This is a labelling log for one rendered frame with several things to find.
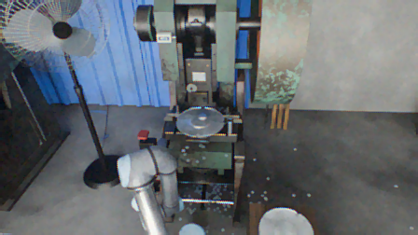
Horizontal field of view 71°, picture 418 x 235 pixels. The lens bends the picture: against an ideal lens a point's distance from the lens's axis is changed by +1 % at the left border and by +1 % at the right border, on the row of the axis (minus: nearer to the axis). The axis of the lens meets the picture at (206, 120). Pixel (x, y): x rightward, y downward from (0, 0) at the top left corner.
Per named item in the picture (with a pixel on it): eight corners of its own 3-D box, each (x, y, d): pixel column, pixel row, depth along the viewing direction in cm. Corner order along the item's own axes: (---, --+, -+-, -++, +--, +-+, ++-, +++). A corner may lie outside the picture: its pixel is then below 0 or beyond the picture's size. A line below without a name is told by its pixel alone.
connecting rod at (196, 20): (209, 73, 157) (207, 7, 136) (187, 72, 158) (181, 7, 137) (212, 56, 173) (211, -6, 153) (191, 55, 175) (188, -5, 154)
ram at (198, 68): (212, 107, 168) (211, 60, 150) (187, 106, 169) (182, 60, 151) (214, 91, 181) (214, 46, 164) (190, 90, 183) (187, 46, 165)
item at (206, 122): (172, 136, 165) (172, 135, 165) (180, 107, 188) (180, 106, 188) (223, 138, 163) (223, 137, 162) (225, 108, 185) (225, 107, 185)
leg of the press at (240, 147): (248, 228, 205) (257, 128, 150) (231, 227, 206) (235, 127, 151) (245, 141, 277) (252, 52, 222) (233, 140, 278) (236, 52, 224)
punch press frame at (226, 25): (233, 204, 201) (242, 3, 120) (172, 201, 205) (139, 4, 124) (234, 131, 264) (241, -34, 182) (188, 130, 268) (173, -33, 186)
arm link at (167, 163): (171, 132, 126) (177, 198, 158) (146, 141, 122) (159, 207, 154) (182, 149, 118) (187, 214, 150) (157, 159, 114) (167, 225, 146)
